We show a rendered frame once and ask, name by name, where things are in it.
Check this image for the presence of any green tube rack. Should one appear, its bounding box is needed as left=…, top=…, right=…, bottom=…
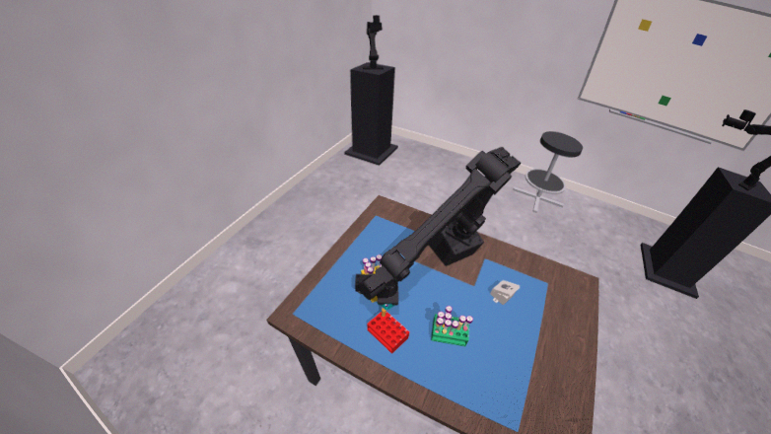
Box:
left=431, top=314, right=469, bottom=346

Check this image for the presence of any blue bench mat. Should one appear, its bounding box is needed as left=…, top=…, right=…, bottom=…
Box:
left=293, top=216, right=548, bottom=432

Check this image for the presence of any red rack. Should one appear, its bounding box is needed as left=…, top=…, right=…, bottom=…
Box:
left=367, top=312, right=409, bottom=354

